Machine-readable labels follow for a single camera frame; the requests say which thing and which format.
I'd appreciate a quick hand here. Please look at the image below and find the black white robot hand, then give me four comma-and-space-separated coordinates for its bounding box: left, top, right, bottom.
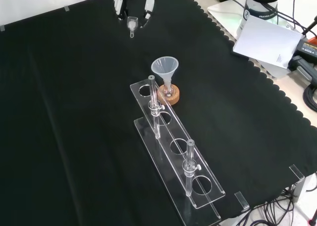
112, 0, 159, 29

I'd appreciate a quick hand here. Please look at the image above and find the translucent plastic funnel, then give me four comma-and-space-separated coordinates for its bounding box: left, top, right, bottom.
151, 57, 179, 89

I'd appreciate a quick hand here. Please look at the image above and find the clear acrylic funnel stand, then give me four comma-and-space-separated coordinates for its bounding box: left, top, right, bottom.
129, 74, 226, 225

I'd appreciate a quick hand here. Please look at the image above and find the small round-bottom glass flask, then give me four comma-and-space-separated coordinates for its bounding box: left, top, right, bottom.
162, 81, 174, 98

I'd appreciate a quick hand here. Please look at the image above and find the black bench cloth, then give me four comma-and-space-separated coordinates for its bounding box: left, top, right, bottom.
0, 0, 317, 226

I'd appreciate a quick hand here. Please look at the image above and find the white paper sheet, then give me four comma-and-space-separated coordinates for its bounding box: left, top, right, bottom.
232, 14, 303, 69

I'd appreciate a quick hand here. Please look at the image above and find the black tripod leg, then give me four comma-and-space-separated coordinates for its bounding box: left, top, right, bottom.
301, 14, 317, 36

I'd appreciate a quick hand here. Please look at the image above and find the black orange battery pack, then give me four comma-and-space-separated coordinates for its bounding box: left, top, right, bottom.
296, 36, 317, 60

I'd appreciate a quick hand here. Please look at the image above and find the cork ring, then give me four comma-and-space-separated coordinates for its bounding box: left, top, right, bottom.
157, 84, 181, 107

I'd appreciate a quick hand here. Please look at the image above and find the black grey tool handle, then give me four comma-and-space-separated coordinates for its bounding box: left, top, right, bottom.
289, 55, 317, 84

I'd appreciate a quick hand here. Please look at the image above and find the coiled black cable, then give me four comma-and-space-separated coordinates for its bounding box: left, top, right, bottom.
303, 83, 317, 113

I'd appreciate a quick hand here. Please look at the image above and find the black floor cable tangle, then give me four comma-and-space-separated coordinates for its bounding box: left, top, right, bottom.
222, 186, 317, 226

